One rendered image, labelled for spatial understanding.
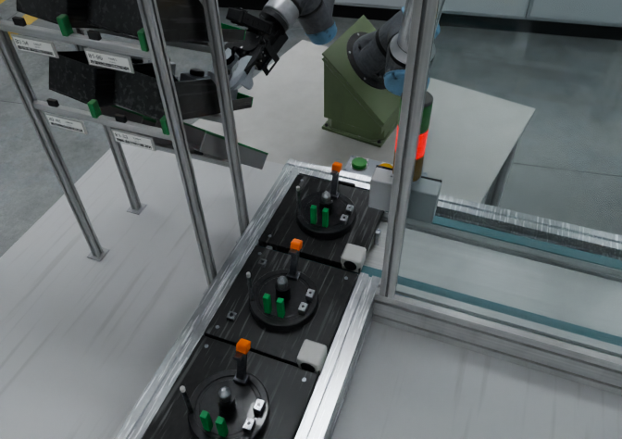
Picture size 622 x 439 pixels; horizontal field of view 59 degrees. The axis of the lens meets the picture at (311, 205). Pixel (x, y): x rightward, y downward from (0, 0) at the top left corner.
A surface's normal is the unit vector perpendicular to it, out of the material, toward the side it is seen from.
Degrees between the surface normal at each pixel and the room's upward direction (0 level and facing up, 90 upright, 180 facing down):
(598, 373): 90
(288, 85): 0
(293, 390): 0
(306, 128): 0
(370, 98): 41
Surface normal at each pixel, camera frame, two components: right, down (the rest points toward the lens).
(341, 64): 0.56, -0.32
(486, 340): -0.36, 0.66
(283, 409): -0.02, -0.71
